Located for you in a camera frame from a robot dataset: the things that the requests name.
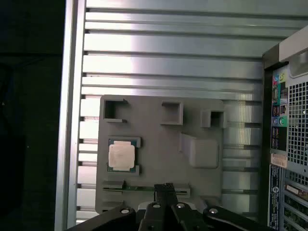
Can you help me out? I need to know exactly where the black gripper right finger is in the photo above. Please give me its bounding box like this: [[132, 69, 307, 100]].
[[165, 183, 274, 231]]

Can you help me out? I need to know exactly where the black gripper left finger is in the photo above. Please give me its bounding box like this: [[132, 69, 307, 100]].
[[64, 183, 167, 231]]

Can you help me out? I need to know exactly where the silver green CPU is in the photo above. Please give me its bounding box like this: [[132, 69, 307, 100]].
[[107, 138, 138, 172]]

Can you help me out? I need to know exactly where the green RAM stick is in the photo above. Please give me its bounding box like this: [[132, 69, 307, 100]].
[[103, 186, 188, 194]]

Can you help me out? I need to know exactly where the grey plastic parts rack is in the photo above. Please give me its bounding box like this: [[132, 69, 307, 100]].
[[95, 94, 228, 215]]

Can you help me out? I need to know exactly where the white service label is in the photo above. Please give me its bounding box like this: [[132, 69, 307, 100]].
[[270, 154, 287, 168]]

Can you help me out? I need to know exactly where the black open PC case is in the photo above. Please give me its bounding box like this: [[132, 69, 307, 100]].
[[261, 25, 308, 231]]

